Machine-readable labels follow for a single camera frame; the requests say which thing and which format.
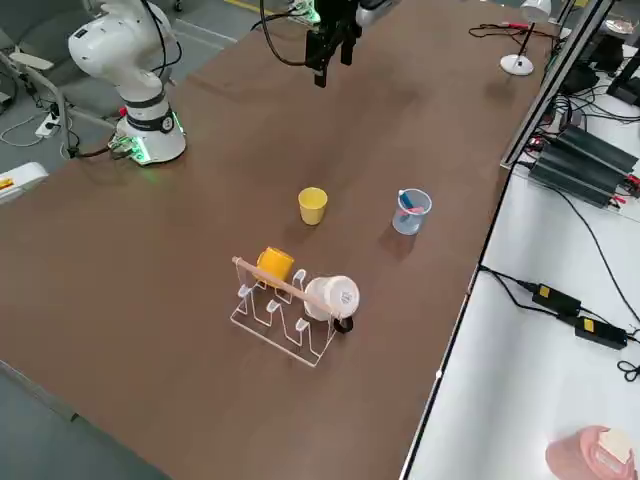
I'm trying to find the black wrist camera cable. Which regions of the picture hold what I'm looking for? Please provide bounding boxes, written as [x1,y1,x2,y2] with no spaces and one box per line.
[258,0,309,67]

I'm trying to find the white wire cup rack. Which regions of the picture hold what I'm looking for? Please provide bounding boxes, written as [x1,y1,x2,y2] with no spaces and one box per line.
[230,255,352,369]

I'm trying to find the black lamp cable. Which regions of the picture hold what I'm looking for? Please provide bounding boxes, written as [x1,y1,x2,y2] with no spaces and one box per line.
[468,22,557,42]

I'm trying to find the yellow-orange mug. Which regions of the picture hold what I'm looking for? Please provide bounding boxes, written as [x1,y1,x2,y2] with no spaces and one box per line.
[255,245,296,290]

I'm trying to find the clear plastic measuring beaker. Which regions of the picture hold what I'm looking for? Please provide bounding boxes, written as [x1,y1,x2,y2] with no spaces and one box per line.
[391,187,434,237]

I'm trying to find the black finned power supply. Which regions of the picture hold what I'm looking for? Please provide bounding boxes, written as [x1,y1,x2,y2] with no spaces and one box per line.
[528,146,627,209]
[548,123,640,177]

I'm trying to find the white ceramic mug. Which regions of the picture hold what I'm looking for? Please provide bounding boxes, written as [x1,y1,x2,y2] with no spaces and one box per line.
[303,274,362,336]

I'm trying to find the black power adapter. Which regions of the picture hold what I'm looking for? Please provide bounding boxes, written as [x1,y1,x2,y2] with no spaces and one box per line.
[573,315,629,351]
[530,282,583,317]

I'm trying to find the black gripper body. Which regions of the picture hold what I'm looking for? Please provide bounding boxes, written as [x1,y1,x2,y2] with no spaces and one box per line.
[318,0,362,39]

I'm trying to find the white desk lamp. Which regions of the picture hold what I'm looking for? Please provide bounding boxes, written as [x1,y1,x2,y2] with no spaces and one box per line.
[500,0,553,77]

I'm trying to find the aluminium frame post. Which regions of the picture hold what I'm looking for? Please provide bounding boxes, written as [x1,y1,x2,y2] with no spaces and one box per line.
[500,0,622,169]

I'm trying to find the yellow plastic cup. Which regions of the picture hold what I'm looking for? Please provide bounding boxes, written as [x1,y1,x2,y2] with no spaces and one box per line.
[297,186,329,228]

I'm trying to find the pink tape roll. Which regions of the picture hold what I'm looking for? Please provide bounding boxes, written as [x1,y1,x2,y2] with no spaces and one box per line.
[544,424,640,480]

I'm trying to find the white power strip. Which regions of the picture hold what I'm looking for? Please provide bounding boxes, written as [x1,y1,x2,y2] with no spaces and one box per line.
[35,111,62,139]

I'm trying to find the grey chair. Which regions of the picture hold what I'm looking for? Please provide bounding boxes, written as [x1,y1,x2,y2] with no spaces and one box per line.
[0,24,122,154]

